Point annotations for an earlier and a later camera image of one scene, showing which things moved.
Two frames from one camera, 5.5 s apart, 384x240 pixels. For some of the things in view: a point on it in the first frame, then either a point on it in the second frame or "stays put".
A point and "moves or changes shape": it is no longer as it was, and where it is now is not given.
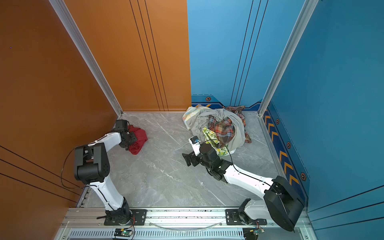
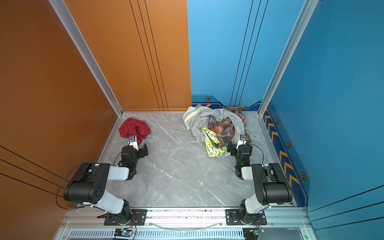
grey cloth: [199, 120] stays put
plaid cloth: [224, 130] stays put
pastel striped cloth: [192, 112] stays put
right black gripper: [192, 157] to [232, 147]
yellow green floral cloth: [211, 139] stays put
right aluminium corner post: [308, 9] stays put
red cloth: [136, 146] moves or changes shape
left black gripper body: [131, 138] to [135, 163]
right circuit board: [251, 233] stays put
